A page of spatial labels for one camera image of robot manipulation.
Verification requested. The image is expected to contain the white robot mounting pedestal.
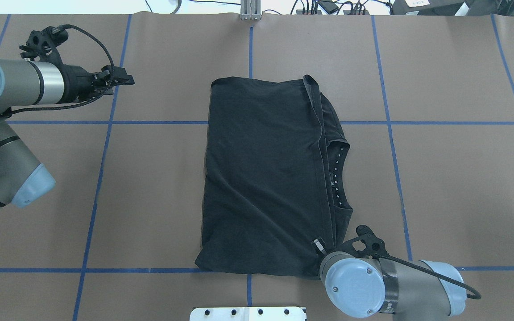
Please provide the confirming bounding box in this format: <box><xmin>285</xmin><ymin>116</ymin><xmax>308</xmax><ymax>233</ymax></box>
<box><xmin>189</xmin><ymin>306</ymin><xmax>308</xmax><ymax>321</ymax></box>

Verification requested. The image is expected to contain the black printed t-shirt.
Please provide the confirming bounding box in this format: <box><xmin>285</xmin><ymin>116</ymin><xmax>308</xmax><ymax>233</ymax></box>
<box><xmin>195</xmin><ymin>75</ymin><xmax>353</xmax><ymax>280</ymax></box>

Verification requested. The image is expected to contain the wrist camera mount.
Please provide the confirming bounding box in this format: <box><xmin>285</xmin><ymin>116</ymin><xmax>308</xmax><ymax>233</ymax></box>
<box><xmin>334</xmin><ymin>224</ymin><xmax>389</xmax><ymax>259</ymax></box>
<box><xmin>19</xmin><ymin>26</ymin><xmax>69</xmax><ymax>65</ymax></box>

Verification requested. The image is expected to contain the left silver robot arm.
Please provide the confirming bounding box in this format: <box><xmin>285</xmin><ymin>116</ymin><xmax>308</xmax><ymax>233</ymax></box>
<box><xmin>0</xmin><ymin>56</ymin><xmax>135</xmax><ymax>210</ymax></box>

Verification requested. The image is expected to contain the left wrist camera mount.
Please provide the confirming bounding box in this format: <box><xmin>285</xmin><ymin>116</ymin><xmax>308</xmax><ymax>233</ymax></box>
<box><xmin>19</xmin><ymin>26</ymin><xmax>69</xmax><ymax>65</ymax></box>

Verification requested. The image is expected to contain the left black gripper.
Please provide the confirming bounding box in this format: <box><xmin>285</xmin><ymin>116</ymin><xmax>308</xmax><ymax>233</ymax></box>
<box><xmin>62</xmin><ymin>64</ymin><xmax>135</xmax><ymax>103</ymax></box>

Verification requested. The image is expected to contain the aluminium frame post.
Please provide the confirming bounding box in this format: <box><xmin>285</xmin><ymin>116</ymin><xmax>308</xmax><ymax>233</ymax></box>
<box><xmin>240</xmin><ymin>0</ymin><xmax>262</xmax><ymax>21</ymax></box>

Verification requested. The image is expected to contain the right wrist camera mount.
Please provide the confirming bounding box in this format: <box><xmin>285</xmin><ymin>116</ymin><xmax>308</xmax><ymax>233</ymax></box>
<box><xmin>334</xmin><ymin>224</ymin><xmax>389</xmax><ymax>259</ymax></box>

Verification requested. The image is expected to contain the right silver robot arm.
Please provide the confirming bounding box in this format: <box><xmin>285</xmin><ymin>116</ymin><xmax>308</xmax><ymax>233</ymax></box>
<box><xmin>312</xmin><ymin>231</ymin><xmax>479</xmax><ymax>321</ymax></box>

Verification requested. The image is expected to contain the black braided left cable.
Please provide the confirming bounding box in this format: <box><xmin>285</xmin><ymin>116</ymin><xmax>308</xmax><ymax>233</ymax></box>
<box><xmin>0</xmin><ymin>24</ymin><xmax>116</xmax><ymax>119</ymax></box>

